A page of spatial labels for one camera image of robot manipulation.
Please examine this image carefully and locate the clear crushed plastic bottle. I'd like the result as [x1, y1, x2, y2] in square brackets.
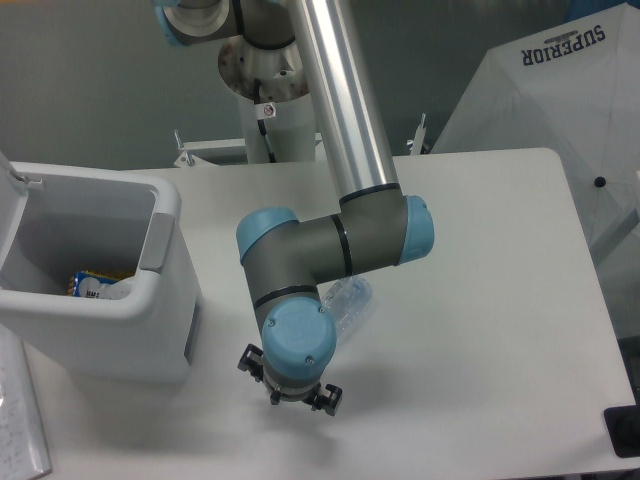
[321, 276, 373, 341]

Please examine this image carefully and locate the white open trash can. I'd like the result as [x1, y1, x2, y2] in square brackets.
[1, 160, 201, 382]

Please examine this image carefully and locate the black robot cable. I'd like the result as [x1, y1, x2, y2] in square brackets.
[252, 79, 278, 164]

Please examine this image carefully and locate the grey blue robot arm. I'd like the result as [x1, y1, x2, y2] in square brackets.
[154, 1, 435, 415]

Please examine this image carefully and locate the white superior umbrella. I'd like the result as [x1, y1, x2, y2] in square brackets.
[430, 2, 640, 281]

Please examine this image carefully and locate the white metal base bracket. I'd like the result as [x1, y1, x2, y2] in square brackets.
[173, 113, 433, 168]

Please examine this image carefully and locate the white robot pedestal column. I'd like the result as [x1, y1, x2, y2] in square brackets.
[237, 94, 317, 164]

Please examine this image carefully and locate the blue yellow snack wrapper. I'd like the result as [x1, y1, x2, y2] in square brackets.
[67, 270, 135, 300]

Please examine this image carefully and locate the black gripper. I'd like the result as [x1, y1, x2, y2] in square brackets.
[238, 344, 343, 415]

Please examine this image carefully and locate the black device at edge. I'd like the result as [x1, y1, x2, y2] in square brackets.
[604, 405, 639, 458]

